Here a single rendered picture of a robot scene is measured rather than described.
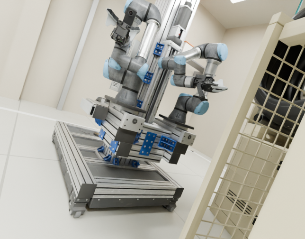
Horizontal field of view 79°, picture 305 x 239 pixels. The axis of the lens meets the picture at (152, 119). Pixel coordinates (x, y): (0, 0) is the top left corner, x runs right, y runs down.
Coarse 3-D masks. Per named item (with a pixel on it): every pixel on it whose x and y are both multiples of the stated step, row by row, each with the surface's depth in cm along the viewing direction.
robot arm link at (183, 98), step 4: (180, 96) 149; (184, 96) 147; (188, 96) 146; (192, 96) 148; (180, 100) 148; (184, 100) 145; (176, 104) 150; (180, 104) 147; (184, 104) 145; (180, 108) 147; (184, 108) 146
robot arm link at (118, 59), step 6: (114, 48) 103; (120, 48) 102; (114, 54) 102; (120, 54) 102; (114, 60) 102; (120, 60) 103; (126, 60) 103; (114, 66) 103; (120, 66) 105; (126, 66) 104
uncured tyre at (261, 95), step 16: (304, 16) 82; (304, 48) 101; (272, 64) 105; (304, 64) 104; (272, 80) 106; (304, 80) 103; (256, 96) 92; (272, 96) 105; (288, 96) 106; (304, 112) 68
